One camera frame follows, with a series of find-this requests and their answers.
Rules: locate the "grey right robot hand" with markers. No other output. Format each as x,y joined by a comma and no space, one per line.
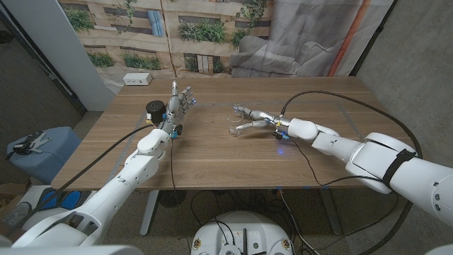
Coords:
277,122

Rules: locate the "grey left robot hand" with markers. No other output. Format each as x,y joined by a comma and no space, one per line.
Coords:
174,110

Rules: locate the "clear glass beaker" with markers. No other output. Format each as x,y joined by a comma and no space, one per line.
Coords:
233,132

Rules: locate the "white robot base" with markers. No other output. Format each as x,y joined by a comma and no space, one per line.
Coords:
240,230

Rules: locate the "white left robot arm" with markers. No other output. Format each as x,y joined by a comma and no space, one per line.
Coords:
117,191

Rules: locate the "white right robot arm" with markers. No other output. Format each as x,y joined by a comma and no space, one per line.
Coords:
375,159

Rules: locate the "grey and black hand tool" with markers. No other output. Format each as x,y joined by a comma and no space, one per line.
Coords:
32,143

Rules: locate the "small black right wrist box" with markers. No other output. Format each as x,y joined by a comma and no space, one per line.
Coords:
280,135

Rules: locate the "small black wrist box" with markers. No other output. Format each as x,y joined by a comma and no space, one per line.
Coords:
178,130
280,135

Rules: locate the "black cylinder wrist module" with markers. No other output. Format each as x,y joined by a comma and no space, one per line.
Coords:
155,108

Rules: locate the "small black left wrist box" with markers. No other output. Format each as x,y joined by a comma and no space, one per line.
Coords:
178,130

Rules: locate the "white power strip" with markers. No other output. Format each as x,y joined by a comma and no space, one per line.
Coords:
137,79

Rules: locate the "printed fabric backdrop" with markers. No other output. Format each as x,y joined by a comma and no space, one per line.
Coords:
212,53

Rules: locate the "black round floor disc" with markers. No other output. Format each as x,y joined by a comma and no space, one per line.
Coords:
172,198

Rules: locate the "white table leg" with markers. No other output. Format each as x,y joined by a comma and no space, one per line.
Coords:
148,212
331,212

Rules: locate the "white pillar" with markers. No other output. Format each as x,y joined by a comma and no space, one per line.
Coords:
67,53

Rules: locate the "black backdrop stand pole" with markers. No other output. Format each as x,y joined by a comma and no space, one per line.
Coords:
371,39

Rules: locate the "white tray with blue pads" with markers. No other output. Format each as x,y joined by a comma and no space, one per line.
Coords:
70,200

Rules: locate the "blue padded stool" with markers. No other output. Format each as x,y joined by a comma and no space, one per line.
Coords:
46,159

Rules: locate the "brown cardboard box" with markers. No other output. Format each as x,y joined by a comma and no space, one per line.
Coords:
10,191

